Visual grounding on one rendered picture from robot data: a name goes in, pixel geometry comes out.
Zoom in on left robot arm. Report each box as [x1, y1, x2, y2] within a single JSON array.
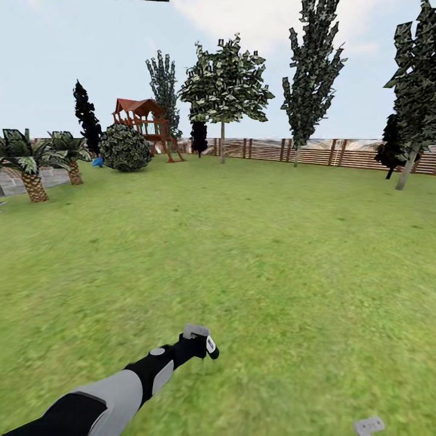
[[3, 323, 211, 436]]

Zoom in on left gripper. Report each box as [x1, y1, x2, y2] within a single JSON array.
[[178, 334, 207, 362]]

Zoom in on pesticide atomizer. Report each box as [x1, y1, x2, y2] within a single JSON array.
[[205, 336, 219, 360]]

